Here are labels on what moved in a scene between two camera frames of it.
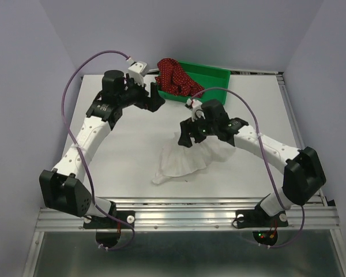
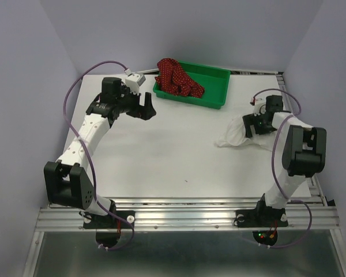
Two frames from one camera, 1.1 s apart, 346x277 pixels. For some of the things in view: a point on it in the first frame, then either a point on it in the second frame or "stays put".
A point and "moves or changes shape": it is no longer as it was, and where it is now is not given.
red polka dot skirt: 173,79 stays put
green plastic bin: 215,82 stays put
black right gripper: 187,126 to 249,119
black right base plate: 259,218 stays put
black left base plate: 104,223 stays put
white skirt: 176,160 moves or changes shape
